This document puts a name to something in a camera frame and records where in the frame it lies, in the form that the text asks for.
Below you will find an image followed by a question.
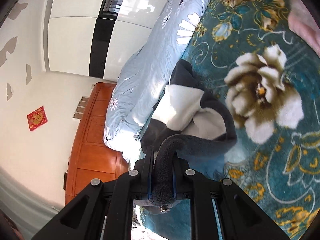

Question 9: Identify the black and white fleece hoodie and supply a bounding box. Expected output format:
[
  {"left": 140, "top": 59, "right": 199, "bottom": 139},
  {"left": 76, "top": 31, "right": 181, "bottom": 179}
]
[{"left": 140, "top": 59, "right": 238, "bottom": 214}]

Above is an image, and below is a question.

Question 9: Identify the orange wooden headboard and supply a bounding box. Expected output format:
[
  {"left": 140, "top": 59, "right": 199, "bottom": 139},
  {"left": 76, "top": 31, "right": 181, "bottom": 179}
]
[{"left": 64, "top": 82, "right": 129, "bottom": 204}]

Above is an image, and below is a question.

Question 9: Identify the light blue floral quilt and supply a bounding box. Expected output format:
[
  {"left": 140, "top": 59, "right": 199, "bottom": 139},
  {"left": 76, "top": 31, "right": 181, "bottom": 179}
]
[{"left": 104, "top": 0, "right": 210, "bottom": 164}]

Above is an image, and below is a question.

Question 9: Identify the teal floral bed blanket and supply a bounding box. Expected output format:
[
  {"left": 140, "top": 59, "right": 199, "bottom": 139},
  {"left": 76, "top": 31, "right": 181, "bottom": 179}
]
[{"left": 135, "top": 0, "right": 320, "bottom": 240}]

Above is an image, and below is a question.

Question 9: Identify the white glossy wardrobe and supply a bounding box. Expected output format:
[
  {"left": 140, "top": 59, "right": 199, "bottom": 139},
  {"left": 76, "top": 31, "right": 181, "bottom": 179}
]
[{"left": 45, "top": 0, "right": 167, "bottom": 81}]

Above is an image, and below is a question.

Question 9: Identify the pink fleece garment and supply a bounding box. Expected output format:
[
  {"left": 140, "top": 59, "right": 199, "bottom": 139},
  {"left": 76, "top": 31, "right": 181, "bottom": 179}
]
[{"left": 288, "top": 0, "right": 319, "bottom": 56}]

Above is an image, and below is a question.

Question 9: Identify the red wall decoration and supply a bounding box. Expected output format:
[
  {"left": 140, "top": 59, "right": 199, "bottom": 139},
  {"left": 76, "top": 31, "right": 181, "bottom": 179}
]
[{"left": 27, "top": 106, "right": 48, "bottom": 131}]

